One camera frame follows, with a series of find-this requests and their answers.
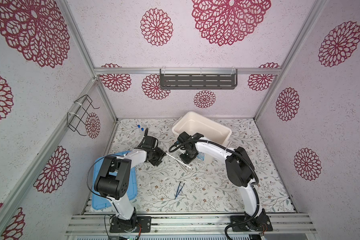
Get black wire wall basket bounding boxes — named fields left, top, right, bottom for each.
left=66, top=94, right=99, bottom=137

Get blue tweezers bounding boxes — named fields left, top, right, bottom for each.
left=175, top=182, right=185, bottom=199

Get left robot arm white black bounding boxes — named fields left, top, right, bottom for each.
left=93, top=136, right=166, bottom=221

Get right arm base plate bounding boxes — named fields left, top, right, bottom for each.
left=230, top=214, right=274, bottom=232

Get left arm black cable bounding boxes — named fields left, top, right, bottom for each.
left=86, top=128, right=149, bottom=238

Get blue plastic lid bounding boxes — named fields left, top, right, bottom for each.
left=92, top=151, right=138, bottom=210

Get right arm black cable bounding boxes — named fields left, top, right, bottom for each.
left=168, top=136, right=261, bottom=240

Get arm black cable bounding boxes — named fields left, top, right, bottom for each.
left=86, top=128, right=149, bottom=238
left=168, top=136, right=261, bottom=240

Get aluminium rail base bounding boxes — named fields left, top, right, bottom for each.
left=63, top=197, right=317, bottom=239

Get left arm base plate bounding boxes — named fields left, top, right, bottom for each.
left=110, top=216, right=152, bottom=234

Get dark grey wall shelf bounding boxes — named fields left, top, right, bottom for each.
left=159, top=69, right=238, bottom=90

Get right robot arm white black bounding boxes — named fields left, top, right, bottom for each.
left=169, top=132, right=261, bottom=218

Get white plastic bin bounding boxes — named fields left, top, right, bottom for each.
left=172, top=112, right=232, bottom=163

